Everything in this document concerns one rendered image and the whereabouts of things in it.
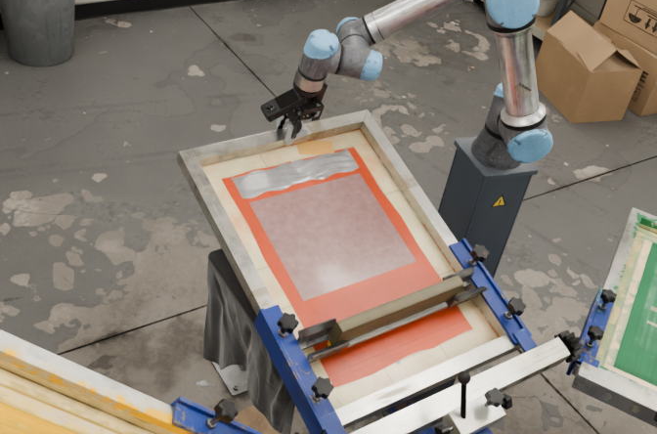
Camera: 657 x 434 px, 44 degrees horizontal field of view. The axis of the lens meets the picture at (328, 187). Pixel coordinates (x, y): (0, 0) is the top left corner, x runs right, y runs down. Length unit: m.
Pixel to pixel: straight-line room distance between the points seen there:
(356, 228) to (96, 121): 2.57
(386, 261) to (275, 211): 0.31
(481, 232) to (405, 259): 0.46
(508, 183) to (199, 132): 2.34
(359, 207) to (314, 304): 0.33
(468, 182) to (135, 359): 1.51
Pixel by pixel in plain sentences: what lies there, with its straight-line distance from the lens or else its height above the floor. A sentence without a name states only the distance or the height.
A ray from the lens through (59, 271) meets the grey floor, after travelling 3.57.
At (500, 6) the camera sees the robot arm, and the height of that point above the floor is 1.75.
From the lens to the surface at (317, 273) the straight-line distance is 1.97.
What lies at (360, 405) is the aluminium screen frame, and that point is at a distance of 1.80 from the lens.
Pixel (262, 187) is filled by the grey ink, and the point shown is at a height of 1.21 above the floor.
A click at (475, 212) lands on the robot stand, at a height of 1.06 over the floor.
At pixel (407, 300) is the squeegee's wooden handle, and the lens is 1.88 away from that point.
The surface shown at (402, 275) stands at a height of 1.11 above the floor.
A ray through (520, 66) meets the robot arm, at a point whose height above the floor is 1.59.
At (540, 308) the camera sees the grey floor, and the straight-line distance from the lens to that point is 3.78.
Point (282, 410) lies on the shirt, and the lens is 2.15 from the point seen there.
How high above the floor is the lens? 2.48
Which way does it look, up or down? 37 degrees down
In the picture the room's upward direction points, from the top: 10 degrees clockwise
